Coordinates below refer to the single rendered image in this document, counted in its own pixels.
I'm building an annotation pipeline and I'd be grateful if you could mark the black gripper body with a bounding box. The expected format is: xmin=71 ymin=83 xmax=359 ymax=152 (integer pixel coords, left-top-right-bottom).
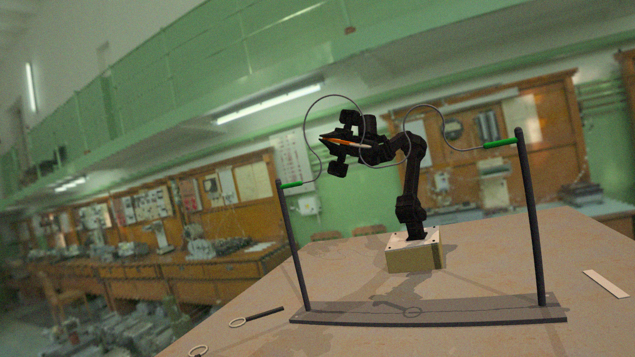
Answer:
xmin=327 ymin=110 xmax=360 ymax=178

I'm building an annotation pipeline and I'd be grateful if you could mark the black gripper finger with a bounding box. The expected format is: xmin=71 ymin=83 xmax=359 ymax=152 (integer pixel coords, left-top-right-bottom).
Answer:
xmin=319 ymin=138 xmax=346 ymax=157
xmin=319 ymin=128 xmax=350 ymax=140

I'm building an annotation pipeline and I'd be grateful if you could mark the orange handle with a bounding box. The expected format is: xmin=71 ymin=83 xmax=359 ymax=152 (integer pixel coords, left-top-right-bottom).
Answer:
xmin=322 ymin=137 xmax=372 ymax=149

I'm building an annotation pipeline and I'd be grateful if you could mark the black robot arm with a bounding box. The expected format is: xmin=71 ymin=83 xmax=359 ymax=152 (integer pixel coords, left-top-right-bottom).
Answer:
xmin=354 ymin=115 xmax=428 ymax=241

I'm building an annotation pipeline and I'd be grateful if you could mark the beige flat bar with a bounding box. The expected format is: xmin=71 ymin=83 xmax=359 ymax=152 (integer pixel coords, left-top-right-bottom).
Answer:
xmin=583 ymin=270 xmax=631 ymax=299

